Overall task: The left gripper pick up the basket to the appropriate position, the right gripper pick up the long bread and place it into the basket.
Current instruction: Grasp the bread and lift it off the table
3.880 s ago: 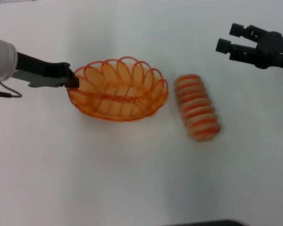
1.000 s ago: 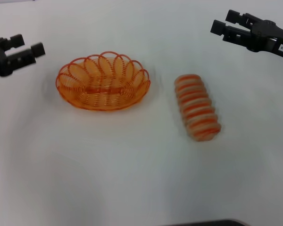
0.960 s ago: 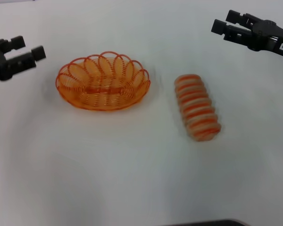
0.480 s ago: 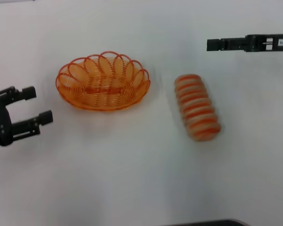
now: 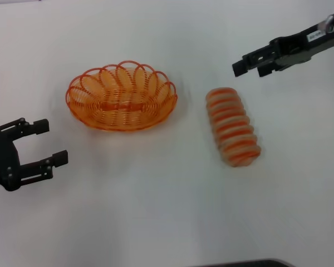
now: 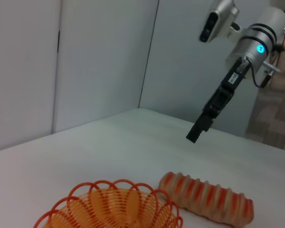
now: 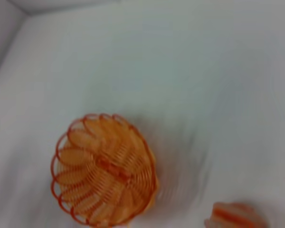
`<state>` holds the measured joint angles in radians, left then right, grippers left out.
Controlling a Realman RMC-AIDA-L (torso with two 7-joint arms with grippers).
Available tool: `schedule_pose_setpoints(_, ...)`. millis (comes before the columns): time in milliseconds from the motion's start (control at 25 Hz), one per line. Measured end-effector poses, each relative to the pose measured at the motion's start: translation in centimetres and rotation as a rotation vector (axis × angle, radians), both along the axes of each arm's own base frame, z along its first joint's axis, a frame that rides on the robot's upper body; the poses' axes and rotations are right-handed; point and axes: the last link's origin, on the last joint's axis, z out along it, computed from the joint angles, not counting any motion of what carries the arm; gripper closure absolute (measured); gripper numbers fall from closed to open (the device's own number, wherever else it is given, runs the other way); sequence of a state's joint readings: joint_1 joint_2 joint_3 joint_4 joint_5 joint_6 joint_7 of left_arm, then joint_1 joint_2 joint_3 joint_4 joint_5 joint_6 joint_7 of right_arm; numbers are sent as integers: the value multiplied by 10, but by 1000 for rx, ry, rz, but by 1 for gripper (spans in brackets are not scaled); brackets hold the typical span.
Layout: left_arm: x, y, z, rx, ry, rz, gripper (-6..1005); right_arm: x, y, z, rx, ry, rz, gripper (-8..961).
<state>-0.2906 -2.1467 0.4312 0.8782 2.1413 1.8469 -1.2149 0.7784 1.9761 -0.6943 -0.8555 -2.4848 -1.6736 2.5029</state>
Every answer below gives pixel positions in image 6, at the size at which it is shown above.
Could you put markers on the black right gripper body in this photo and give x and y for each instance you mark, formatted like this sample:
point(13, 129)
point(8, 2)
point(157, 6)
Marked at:
point(228, 88)

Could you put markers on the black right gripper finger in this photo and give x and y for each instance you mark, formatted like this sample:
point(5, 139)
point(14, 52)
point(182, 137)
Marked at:
point(199, 128)

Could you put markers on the orange striped bread roll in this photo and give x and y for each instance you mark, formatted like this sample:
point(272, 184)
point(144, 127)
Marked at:
point(204, 199)

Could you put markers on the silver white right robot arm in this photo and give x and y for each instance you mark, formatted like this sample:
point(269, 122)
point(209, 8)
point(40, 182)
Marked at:
point(254, 42)

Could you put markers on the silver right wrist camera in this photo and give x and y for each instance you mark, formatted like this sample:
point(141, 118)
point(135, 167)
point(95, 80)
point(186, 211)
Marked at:
point(218, 21)

